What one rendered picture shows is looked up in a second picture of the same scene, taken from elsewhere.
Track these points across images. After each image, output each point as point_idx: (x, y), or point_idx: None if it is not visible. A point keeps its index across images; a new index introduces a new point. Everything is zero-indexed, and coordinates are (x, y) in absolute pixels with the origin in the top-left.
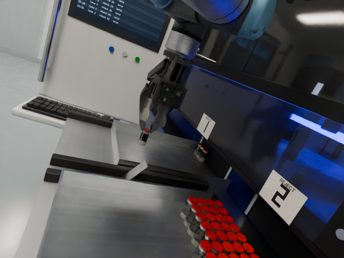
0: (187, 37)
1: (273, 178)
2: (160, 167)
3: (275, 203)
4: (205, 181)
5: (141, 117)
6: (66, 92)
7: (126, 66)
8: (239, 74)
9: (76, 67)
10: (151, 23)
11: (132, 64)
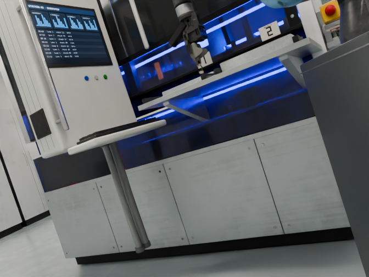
0: (189, 3)
1: (261, 31)
2: None
3: (270, 35)
4: None
5: (194, 56)
6: (80, 133)
7: (102, 87)
8: (200, 20)
9: (74, 107)
10: (96, 45)
11: (104, 82)
